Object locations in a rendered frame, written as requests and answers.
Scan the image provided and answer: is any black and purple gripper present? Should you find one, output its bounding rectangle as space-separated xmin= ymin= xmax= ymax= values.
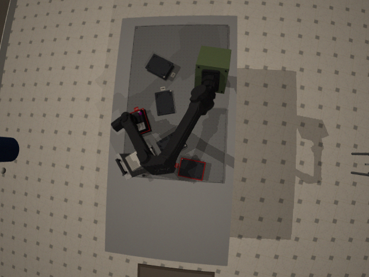
xmin=132 ymin=112 xmax=144 ymax=124

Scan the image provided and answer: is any white well plate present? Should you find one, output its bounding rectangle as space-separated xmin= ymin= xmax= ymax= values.
xmin=137 ymin=122 xmax=146 ymax=131

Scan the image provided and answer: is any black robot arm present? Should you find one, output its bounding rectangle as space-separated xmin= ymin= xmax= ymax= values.
xmin=111 ymin=69 xmax=220 ymax=175

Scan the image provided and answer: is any grey shelf rack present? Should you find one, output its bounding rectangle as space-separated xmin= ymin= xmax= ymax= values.
xmin=120 ymin=153 xmax=147 ymax=177

